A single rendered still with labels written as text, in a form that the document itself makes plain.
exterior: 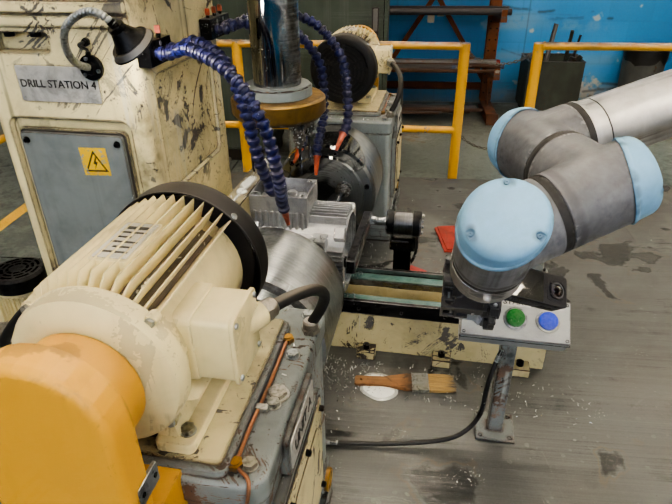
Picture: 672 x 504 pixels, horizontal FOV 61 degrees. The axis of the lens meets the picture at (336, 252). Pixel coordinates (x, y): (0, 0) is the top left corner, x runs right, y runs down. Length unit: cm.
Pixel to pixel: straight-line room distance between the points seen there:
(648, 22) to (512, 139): 583
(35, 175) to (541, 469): 105
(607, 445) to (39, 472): 94
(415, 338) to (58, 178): 77
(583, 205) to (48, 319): 51
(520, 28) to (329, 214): 521
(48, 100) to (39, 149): 10
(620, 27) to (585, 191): 587
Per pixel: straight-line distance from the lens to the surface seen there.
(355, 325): 124
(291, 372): 68
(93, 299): 50
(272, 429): 62
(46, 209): 123
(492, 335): 95
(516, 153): 74
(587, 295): 157
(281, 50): 107
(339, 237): 113
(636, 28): 653
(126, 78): 104
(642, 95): 83
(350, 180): 138
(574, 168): 65
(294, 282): 87
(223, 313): 52
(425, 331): 123
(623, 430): 122
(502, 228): 59
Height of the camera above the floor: 161
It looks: 30 degrees down
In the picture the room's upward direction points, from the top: 1 degrees counter-clockwise
